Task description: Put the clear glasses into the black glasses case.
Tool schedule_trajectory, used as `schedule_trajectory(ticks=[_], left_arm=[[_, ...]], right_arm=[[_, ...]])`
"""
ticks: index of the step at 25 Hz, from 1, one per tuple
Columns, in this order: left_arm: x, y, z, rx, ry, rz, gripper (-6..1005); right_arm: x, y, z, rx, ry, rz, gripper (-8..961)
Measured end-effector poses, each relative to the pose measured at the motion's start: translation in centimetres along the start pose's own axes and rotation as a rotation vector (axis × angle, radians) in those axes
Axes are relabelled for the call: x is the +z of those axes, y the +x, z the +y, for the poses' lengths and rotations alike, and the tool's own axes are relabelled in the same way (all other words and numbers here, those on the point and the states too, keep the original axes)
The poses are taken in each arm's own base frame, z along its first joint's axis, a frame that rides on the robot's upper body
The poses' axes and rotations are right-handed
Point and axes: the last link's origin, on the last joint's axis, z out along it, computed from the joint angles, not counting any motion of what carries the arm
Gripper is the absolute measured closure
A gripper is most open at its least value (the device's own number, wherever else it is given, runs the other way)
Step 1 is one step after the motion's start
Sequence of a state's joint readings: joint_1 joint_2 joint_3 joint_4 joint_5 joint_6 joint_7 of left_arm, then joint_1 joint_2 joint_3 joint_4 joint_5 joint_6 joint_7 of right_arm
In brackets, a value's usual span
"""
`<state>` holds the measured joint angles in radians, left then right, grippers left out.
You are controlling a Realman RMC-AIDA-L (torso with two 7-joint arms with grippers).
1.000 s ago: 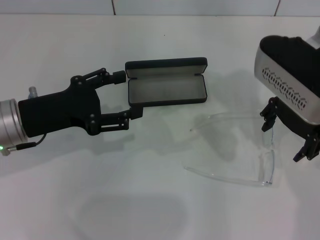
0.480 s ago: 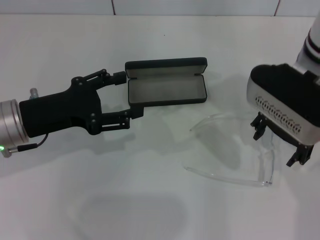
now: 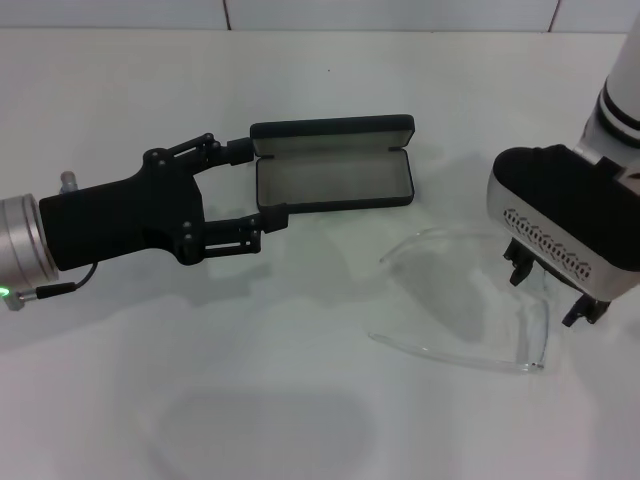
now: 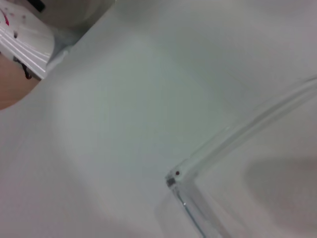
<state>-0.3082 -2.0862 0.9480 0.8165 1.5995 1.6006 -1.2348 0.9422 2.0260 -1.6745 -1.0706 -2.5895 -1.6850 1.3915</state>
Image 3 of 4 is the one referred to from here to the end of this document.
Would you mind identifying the right wrist camera housing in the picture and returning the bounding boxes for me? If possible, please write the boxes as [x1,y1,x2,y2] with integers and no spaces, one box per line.
[487,143,640,302]

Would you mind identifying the clear white glasses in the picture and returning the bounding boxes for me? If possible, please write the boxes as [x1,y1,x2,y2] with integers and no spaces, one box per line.
[368,226,551,376]

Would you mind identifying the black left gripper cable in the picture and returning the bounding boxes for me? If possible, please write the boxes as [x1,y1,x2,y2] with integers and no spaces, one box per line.
[5,261,99,307]

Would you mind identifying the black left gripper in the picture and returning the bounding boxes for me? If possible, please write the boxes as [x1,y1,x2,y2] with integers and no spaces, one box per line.
[38,131,291,274]

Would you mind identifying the black glasses case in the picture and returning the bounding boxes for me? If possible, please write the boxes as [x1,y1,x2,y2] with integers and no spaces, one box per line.
[249,114,417,217]

